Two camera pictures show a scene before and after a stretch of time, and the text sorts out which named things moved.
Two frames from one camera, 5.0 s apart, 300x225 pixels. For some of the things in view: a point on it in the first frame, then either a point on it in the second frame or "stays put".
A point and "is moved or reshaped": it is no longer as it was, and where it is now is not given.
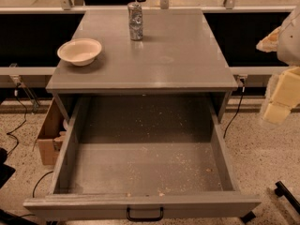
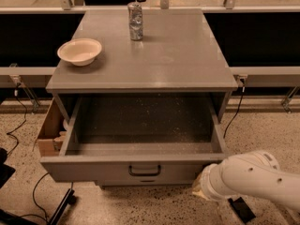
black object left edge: x=6 y=171 stays put
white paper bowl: x=80 y=52 stays put
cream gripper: x=290 y=46 -> x=206 y=181
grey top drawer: x=124 y=153 is moved or reshaped
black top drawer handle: x=127 y=214 -> x=144 y=173
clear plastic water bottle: x=136 y=21 stays put
